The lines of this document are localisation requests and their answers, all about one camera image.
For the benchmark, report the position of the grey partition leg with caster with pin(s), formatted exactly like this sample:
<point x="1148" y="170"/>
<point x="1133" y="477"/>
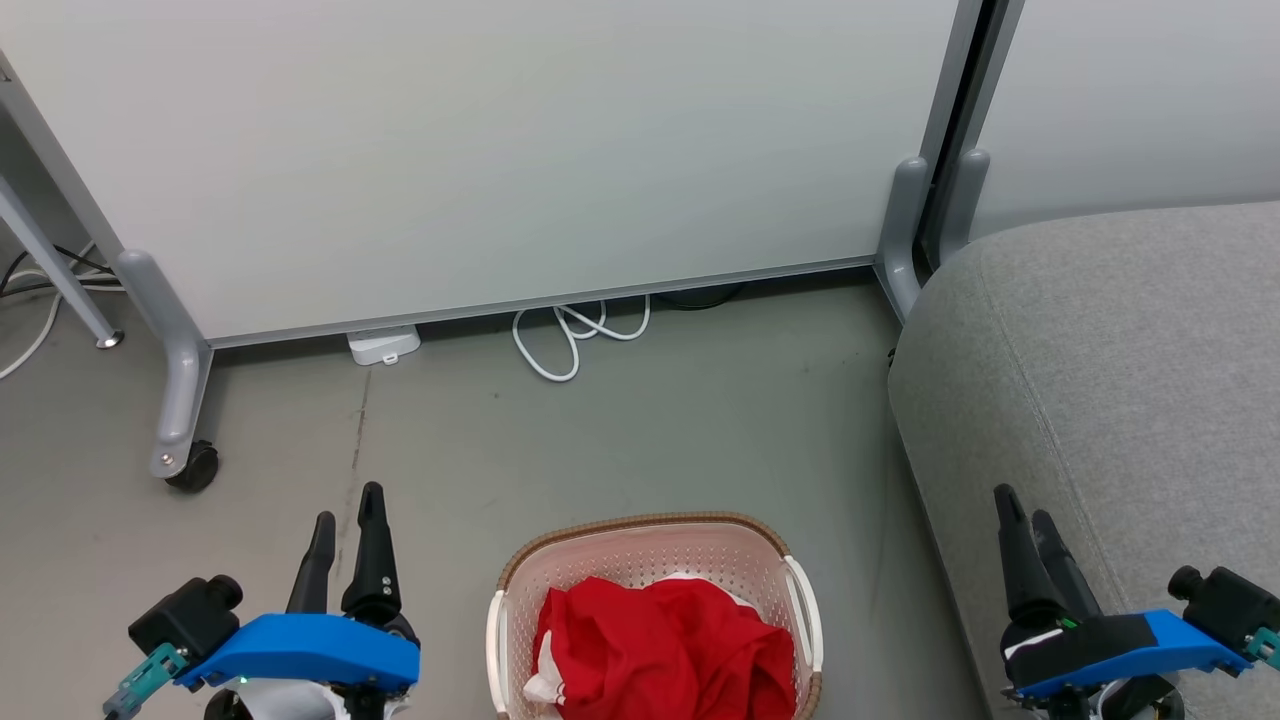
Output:
<point x="170" y="340"/>

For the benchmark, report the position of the black caster wheel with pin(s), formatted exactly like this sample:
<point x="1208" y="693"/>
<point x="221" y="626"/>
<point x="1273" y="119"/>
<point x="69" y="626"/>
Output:
<point x="195" y="468"/>

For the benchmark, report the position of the grey fabric sofa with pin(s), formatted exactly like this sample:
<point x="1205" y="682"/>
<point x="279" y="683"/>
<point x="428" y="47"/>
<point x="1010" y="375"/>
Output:
<point x="1120" y="380"/>

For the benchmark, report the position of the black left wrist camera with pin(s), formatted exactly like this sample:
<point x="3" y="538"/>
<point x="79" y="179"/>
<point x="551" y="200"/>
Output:
<point x="185" y="620"/>

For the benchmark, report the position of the large white partition panel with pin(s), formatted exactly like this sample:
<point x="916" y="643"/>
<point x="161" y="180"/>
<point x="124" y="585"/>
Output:
<point x="480" y="150"/>

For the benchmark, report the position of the grey slanted table leg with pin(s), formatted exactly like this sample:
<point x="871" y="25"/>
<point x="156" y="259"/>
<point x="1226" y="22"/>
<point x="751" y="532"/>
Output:
<point x="55" y="265"/>

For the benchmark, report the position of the teal right camera connector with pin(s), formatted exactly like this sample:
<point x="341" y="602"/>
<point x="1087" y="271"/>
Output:
<point x="1265" y="648"/>

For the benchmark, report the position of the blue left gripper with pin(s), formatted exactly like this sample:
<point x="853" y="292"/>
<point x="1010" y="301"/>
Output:
<point x="310" y="650"/>

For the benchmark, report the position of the white power adapter box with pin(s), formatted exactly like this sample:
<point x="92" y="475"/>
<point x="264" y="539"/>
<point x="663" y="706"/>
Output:
<point x="383" y="345"/>

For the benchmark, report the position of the grey plastic panel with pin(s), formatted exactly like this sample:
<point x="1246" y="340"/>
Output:
<point x="1140" y="100"/>

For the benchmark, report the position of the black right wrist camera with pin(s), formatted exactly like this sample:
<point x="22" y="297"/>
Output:
<point x="1225" y="605"/>

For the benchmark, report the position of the red white garment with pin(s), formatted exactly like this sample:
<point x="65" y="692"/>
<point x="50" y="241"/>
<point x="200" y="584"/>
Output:
<point x="640" y="640"/>

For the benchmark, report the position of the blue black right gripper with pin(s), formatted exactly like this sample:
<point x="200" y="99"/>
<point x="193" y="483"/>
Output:
<point x="1110" y="650"/>

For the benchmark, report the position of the teal left camera connector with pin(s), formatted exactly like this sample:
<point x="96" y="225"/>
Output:
<point x="145" y="682"/>

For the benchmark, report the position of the teal camera connector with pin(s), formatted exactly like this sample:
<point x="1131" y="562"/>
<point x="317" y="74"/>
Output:
<point x="145" y="682"/>
<point x="1265" y="648"/>

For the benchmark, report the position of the grey partition end post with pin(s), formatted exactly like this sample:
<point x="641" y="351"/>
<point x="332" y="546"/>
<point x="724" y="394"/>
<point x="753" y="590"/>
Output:
<point x="905" y="220"/>

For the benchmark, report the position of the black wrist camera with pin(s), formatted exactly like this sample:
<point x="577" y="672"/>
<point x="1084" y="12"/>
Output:
<point x="185" y="620"/>
<point x="1225" y="605"/>

